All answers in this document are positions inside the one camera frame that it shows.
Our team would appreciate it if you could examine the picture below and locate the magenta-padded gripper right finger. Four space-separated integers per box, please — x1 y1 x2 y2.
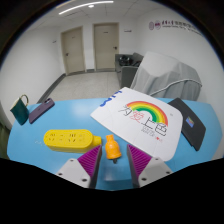
126 143 174 188

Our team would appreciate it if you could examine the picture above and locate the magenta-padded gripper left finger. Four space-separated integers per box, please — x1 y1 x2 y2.
55 144 103 189

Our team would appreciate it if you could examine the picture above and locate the orange charger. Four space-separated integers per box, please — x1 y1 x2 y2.
104 133 123 164

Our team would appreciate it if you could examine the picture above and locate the white rainbow-print mouse pad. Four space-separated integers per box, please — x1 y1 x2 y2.
90 86 184 163

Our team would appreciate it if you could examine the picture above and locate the black mouse pad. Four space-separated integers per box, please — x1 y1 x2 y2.
167 97 207 152

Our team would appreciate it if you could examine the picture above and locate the purple smartphone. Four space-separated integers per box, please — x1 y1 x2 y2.
28 97 56 125

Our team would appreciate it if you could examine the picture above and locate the grey sofa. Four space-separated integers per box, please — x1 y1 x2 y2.
114 52 145 89

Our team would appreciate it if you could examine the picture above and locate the grey cloth-covered equipment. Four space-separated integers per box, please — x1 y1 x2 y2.
129 50 203 102

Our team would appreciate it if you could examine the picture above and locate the black bag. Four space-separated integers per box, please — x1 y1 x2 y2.
119 54 141 67

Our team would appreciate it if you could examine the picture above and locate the beige door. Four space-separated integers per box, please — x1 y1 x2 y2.
60 26 86 76
92 22 120 72

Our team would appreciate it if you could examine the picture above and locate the long ceiling light strip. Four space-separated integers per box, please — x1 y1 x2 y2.
58 0 115 16

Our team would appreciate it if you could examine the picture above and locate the teal mug with gold handle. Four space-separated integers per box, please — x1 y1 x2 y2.
9 94 31 126

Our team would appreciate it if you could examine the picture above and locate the wall logo sign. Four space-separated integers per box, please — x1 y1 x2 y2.
148 18 201 36

